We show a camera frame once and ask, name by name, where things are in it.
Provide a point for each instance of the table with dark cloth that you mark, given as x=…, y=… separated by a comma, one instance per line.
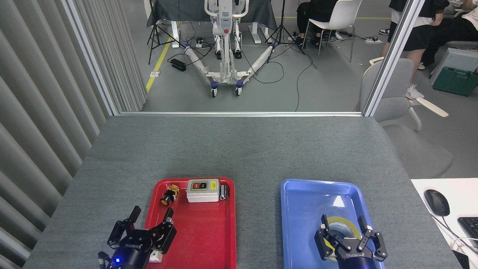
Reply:
x=186, y=9

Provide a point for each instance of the yellow and black push button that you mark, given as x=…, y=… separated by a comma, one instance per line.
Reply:
x=168, y=196

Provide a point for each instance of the white wheeled stand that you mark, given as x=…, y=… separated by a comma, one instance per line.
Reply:
x=224, y=22

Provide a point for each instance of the small black cylinder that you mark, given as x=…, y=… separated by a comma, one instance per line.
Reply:
x=224, y=192

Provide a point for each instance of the black computer mouse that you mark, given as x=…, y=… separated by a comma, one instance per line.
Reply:
x=437, y=202

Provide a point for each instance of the seated person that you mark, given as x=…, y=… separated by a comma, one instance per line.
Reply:
x=310, y=15
x=384, y=32
x=459, y=33

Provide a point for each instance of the white power strip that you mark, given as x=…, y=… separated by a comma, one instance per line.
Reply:
x=373, y=41

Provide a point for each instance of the red plastic tray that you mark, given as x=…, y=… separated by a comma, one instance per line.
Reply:
x=201, y=231

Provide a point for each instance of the white side table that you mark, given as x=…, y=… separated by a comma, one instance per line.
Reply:
x=459, y=194

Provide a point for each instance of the black tripod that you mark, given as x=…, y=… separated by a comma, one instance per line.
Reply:
x=152, y=33
x=282, y=22

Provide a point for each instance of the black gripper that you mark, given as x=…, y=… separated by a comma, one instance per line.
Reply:
x=132, y=254
x=354, y=259

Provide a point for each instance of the floor outlet plate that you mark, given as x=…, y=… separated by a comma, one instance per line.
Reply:
x=155, y=74

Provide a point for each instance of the green plastic case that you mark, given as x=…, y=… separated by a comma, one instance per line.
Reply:
x=455, y=80

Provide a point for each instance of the grey push button switch box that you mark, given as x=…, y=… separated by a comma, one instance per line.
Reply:
x=201, y=192

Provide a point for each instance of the blue plastic tray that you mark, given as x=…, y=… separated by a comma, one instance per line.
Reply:
x=298, y=224

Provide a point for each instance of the silver aluminium post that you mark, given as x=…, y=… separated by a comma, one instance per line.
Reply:
x=392, y=56

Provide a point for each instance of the white plastic chair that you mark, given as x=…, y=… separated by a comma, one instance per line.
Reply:
x=343, y=15

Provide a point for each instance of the grey pleated curtain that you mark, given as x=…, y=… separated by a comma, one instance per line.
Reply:
x=37, y=112

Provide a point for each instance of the yellow tape roll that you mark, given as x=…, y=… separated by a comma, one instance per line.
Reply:
x=345, y=219

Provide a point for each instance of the silver aluminium rail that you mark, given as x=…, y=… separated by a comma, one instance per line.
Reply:
x=239, y=113

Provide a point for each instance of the white circuit breaker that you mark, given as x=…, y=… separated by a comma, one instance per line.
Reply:
x=156, y=257

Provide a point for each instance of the standing person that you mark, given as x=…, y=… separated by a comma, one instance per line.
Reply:
x=416, y=37

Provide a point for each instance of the black power adapter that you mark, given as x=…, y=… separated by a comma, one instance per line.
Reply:
x=178, y=65

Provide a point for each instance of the black keyboard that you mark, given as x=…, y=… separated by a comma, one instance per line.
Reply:
x=469, y=229

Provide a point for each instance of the grey office chair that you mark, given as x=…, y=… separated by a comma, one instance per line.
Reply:
x=396, y=108

